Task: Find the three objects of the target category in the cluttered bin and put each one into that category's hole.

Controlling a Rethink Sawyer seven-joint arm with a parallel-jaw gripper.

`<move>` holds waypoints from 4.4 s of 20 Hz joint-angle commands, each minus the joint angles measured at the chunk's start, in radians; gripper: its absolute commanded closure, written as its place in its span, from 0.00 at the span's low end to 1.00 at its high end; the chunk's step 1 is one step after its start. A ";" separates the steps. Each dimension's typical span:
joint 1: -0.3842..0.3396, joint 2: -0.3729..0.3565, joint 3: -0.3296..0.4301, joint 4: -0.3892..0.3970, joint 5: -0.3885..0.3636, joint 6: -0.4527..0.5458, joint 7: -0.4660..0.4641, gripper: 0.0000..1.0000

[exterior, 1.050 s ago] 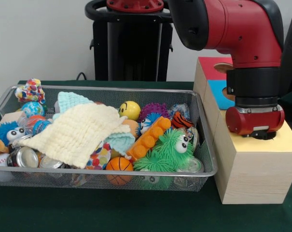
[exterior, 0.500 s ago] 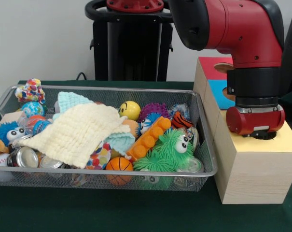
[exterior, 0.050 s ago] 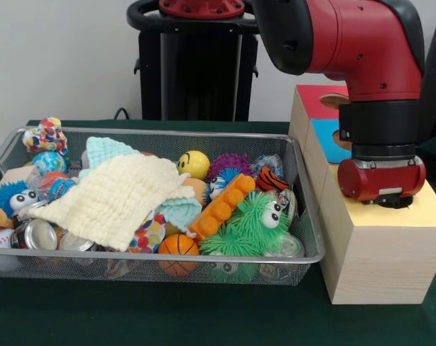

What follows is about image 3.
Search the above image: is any silver mesh bin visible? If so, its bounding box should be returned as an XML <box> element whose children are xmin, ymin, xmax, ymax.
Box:
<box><xmin>0</xmin><ymin>125</ymin><xmax>326</xmax><ymax>288</ymax></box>

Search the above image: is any knotted polka dot cloth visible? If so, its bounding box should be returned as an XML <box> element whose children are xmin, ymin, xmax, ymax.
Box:
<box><xmin>22</xmin><ymin>116</ymin><xmax>69</xmax><ymax>156</ymax></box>

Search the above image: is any cream yellow cloth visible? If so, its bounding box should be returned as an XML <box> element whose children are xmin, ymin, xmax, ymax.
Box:
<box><xmin>25</xmin><ymin>154</ymin><xmax>197</xmax><ymax>253</ymax></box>

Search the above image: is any green spiky puffer toy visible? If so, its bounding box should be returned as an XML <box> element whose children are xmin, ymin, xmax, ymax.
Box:
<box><xmin>199</xmin><ymin>190</ymin><xmax>294</xmax><ymax>257</ymax></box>

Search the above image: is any yellow smiley ball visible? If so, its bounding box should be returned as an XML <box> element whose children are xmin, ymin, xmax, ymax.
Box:
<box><xmin>177</xmin><ymin>150</ymin><xmax>211</xmax><ymax>181</ymax></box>

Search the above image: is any large blue spiky puffer toy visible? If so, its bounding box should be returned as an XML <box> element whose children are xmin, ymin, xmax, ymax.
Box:
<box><xmin>0</xmin><ymin>179</ymin><xmax>40</xmax><ymax>219</ymax></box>

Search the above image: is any black standing panel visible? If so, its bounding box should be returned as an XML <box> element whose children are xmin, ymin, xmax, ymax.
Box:
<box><xmin>417</xmin><ymin>23</ymin><xmax>436</xmax><ymax>145</ymax></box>

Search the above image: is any orange plastic toy brick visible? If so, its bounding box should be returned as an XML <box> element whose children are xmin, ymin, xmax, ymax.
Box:
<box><xmin>188</xmin><ymin>172</ymin><xmax>257</xmax><ymax>241</ymax></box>

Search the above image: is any robot pedestal with red flange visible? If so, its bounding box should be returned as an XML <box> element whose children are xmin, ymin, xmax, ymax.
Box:
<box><xmin>126</xmin><ymin>0</ymin><xmax>277</xmax><ymax>122</ymax></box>

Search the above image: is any wooden three-hole box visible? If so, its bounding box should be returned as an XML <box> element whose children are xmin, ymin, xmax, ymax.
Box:
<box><xmin>288</xmin><ymin>84</ymin><xmax>436</xmax><ymax>304</ymax></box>

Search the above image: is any light blue cloth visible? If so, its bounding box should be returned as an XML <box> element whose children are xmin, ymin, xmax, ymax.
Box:
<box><xmin>79</xmin><ymin>136</ymin><xmax>204</xmax><ymax>231</ymax></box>

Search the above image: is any orange toy basketball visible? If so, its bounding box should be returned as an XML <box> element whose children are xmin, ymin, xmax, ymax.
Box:
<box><xmin>159</xmin><ymin>233</ymin><xmax>200</xmax><ymax>278</ymax></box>

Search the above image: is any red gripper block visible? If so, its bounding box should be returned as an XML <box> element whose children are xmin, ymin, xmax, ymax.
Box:
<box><xmin>337</xmin><ymin>156</ymin><xmax>427</xmax><ymax>209</ymax></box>

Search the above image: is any blue globe ball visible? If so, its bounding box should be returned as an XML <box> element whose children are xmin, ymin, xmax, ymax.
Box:
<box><xmin>32</xmin><ymin>151</ymin><xmax>67</xmax><ymax>177</ymax></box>

